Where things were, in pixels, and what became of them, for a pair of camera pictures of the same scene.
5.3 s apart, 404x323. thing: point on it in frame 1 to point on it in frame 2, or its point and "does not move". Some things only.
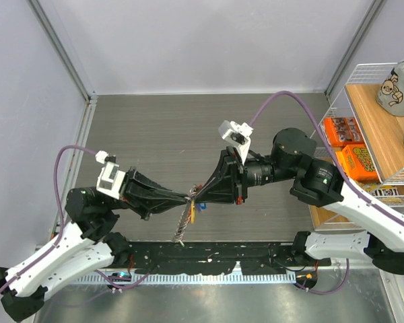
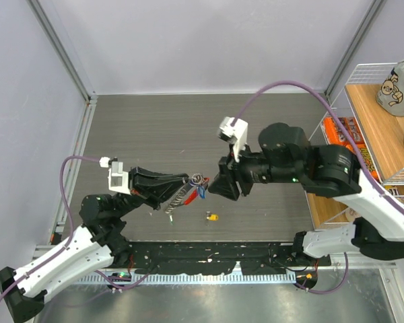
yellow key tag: x=192 y=211 to x=213 y=217
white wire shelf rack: x=376 y=151 does not move
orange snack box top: x=341 y=131 does not move
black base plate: x=216 y=257 does not move
